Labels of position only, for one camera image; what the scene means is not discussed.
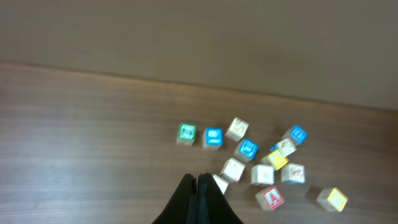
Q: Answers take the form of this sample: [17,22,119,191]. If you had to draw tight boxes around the blue L letter block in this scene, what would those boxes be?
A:
[202,128,223,149]

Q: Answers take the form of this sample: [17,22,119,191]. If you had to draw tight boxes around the yellow block in cluster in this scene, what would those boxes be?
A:
[261,149,289,170]

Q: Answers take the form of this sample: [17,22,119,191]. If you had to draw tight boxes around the white block blue side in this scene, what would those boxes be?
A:
[270,138,297,157]

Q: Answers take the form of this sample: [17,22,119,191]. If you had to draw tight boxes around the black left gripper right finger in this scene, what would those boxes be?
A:
[198,173,243,224]

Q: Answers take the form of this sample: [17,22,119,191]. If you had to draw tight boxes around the small white centre block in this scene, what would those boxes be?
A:
[251,164,275,185]

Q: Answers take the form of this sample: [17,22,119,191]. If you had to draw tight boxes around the white picture block top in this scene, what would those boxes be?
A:
[225,117,249,142]

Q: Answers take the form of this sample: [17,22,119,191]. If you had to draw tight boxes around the blue D letter block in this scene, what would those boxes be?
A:
[234,138,259,162]

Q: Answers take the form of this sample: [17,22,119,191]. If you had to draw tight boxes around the white block red side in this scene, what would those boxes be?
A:
[220,157,246,183]

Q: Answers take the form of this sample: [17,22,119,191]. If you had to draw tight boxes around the white block red V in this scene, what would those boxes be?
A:
[213,174,229,194]

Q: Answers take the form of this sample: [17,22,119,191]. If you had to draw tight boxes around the red A letter block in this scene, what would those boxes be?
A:
[255,185,285,211]

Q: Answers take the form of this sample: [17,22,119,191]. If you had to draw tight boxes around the green Z letter block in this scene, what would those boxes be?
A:
[177,123,197,146]

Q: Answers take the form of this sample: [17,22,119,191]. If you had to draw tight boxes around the white block blue bottom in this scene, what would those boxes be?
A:
[280,163,305,185]

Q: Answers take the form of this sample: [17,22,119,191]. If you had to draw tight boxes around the blue block far right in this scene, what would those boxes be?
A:
[282,124,308,146]

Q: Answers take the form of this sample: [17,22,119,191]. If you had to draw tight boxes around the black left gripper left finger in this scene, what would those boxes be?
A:
[153,174,197,224]

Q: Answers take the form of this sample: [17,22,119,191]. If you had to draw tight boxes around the lone yellow block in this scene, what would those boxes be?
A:
[317,187,348,212]

